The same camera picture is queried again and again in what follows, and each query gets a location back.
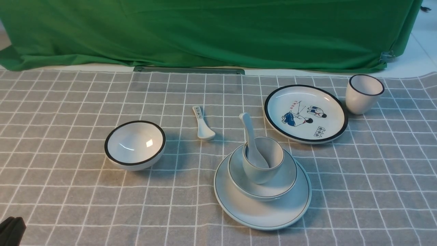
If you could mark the grey checked tablecloth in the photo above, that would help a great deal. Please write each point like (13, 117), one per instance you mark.
(375, 185)

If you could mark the metal backdrop clip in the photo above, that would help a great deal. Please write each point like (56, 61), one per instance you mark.
(387, 57)

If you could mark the black rimmed white cup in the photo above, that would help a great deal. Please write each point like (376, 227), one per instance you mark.
(363, 91)

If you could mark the large pale rimmed plate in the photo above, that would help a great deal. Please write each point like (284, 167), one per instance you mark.
(269, 215)

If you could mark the grey metal bar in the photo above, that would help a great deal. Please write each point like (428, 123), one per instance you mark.
(205, 70)

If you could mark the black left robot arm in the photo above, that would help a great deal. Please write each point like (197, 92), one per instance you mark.
(12, 230)

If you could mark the plain white ceramic spoon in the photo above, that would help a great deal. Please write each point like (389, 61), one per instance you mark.
(252, 153)

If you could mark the patterned white ceramic spoon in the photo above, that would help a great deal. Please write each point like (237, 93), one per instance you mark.
(204, 132)

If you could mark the pale white cup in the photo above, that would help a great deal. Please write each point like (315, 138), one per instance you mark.
(262, 169)

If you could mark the black rimmed illustrated plate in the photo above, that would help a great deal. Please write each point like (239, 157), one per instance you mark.
(305, 114)

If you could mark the pale shallow bowl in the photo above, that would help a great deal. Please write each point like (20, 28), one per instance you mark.
(281, 183)

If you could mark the black rimmed white bowl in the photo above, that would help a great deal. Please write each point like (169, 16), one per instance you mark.
(135, 145)

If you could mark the green backdrop cloth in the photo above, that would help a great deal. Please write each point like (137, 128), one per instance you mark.
(341, 36)

